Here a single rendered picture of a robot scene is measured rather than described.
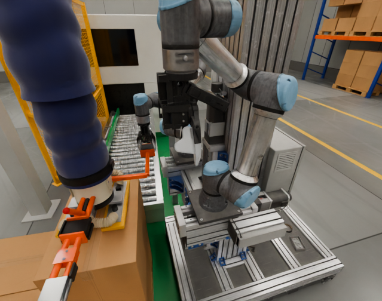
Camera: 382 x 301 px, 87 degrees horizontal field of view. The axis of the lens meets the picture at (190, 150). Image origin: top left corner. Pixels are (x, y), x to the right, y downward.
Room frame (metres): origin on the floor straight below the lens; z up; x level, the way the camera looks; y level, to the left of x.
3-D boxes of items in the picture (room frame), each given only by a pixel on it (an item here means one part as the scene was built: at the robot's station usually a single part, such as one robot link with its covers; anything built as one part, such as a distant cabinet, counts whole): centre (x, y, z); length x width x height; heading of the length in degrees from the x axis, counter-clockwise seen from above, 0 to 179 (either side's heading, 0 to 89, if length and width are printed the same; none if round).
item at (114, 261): (0.75, 0.49, 0.74); 0.60 x 0.40 x 0.40; 11
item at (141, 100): (1.06, 0.26, 1.45); 0.09 x 0.08 x 0.11; 151
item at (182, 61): (0.45, 0.02, 1.74); 0.08 x 0.08 x 0.05
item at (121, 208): (0.76, 0.38, 1.04); 0.34 x 0.10 x 0.05; 10
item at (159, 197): (2.32, 0.47, 0.50); 2.31 x 0.05 x 0.19; 11
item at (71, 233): (0.50, 0.43, 1.14); 0.10 x 0.08 x 0.06; 100
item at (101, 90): (2.77, 1.32, 1.05); 1.17 x 0.10 x 2.10; 11
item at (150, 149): (1.09, 0.27, 1.15); 0.09 x 0.08 x 0.05; 100
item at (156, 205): (1.11, 0.56, 0.58); 0.70 x 0.03 x 0.06; 101
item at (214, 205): (0.75, -0.12, 1.09); 0.15 x 0.15 x 0.10
